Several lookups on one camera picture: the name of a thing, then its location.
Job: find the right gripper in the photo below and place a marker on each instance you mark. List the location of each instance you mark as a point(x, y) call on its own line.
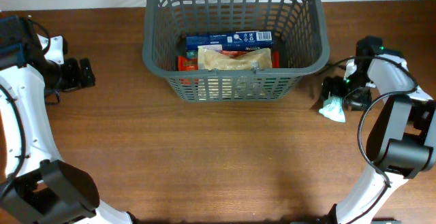
point(354, 103)

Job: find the clear bag of breadcrumbs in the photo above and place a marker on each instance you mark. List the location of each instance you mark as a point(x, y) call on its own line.
point(257, 59)

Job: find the orange spaghetti packet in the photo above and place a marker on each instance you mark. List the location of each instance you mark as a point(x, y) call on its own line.
point(191, 63)

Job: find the blue cardboard food box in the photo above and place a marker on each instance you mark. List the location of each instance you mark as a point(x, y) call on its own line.
point(235, 41)

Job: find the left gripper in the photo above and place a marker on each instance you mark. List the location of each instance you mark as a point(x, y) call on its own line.
point(75, 77)

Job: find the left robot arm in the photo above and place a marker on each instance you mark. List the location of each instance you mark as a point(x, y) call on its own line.
point(40, 188)

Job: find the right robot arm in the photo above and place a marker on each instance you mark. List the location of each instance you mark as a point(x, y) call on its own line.
point(396, 133)

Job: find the grey plastic shopping basket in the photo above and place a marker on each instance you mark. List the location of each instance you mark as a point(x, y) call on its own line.
point(297, 28)

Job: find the white green packet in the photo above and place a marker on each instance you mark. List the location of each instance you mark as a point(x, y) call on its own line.
point(333, 109)

